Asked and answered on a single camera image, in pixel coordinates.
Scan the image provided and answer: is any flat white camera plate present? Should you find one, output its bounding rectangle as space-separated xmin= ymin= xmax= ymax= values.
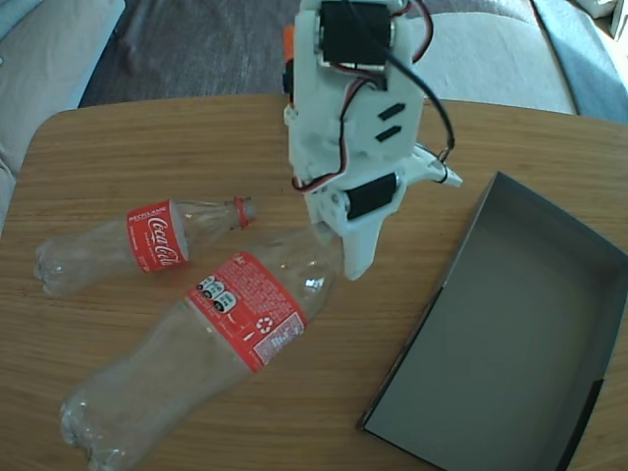
xmin=401 ymin=141 xmax=465 ymax=188

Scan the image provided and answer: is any white cushioned seat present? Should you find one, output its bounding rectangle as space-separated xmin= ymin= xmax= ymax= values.
xmin=411 ymin=10 xmax=578 ymax=117

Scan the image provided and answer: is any grey cardboard box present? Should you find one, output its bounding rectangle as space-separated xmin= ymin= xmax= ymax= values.
xmin=361 ymin=170 xmax=628 ymax=471

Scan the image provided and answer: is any blue grey blanket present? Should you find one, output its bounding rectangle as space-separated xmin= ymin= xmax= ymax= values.
xmin=532 ymin=0 xmax=628 ymax=124

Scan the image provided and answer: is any light grey sofa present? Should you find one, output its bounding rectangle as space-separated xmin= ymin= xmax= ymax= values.
xmin=0 ymin=0 xmax=127 ymax=236

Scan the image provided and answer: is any clear bottle red printed label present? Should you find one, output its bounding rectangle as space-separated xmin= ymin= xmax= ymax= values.
xmin=58 ymin=223 xmax=344 ymax=471

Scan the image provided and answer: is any orange black clamp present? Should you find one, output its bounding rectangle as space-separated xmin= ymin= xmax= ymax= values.
xmin=282 ymin=24 xmax=298 ymax=107

